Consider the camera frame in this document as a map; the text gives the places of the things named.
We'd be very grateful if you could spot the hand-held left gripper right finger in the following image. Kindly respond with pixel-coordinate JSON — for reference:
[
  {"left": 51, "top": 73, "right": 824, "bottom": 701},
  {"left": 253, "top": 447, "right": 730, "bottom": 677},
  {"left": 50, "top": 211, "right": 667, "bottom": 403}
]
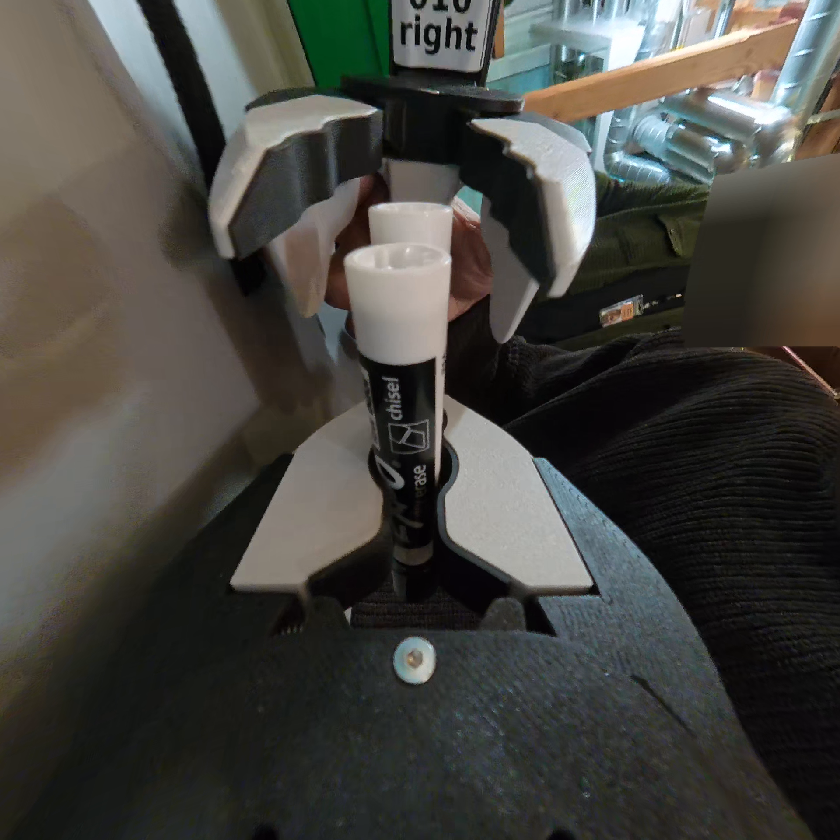
[{"left": 437, "top": 392, "right": 596, "bottom": 589}]

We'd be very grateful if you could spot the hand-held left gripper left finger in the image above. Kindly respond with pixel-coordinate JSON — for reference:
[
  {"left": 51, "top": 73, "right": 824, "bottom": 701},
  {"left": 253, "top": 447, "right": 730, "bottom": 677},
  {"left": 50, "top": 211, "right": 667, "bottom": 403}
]
[{"left": 230, "top": 402, "right": 386, "bottom": 593}]

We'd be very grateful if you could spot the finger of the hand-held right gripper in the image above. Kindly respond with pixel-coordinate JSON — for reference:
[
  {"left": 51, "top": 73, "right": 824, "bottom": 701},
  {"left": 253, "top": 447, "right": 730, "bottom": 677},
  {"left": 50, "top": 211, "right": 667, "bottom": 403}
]
[
  {"left": 207, "top": 92, "right": 385, "bottom": 320},
  {"left": 461, "top": 115, "right": 598, "bottom": 345}
]

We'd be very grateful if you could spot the black dry erase marker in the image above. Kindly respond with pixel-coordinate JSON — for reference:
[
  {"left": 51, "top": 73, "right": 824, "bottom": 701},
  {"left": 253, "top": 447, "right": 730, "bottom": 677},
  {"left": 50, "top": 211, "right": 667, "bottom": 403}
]
[
  {"left": 344, "top": 243, "right": 454, "bottom": 601},
  {"left": 367, "top": 202, "right": 455, "bottom": 395}
]

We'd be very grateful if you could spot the black velcro strap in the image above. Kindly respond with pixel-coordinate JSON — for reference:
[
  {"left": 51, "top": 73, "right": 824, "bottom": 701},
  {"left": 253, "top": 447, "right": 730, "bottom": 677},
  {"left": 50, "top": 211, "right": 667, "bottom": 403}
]
[{"left": 134, "top": 0, "right": 265, "bottom": 296}]

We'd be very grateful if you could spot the person's right hand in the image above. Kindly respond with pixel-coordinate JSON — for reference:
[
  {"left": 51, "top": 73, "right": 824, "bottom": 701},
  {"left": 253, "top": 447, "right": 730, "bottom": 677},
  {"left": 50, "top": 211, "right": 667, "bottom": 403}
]
[{"left": 325, "top": 176, "right": 494, "bottom": 324}]

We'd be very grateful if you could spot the green plastic bin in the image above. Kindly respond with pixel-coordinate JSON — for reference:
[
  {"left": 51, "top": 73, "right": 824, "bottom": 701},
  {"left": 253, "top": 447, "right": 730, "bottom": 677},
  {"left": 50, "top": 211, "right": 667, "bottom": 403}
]
[{"left": 289, "top": 0, "right": 395, "bottom": 89}]

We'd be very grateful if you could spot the wooden beam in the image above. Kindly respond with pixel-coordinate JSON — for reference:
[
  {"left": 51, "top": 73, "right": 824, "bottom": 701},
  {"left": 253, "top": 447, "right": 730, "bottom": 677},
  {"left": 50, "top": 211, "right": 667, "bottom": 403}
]
[{"left": 525, "top": 20, "right": 803, "bottom": 126}]

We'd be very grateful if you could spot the person's black knit clothing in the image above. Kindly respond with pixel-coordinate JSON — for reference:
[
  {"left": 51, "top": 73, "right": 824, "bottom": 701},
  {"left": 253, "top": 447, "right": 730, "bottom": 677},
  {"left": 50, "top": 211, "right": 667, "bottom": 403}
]
[{"left": 453, "top": 322, "right": 840, "bottom": 840}]

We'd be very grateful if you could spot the silver ventilation duct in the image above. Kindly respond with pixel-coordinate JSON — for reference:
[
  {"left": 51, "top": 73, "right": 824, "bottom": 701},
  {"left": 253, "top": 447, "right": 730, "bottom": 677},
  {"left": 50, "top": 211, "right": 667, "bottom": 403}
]
[{"left": 604, "top": 0, "right": 840, "bottom": 186}]

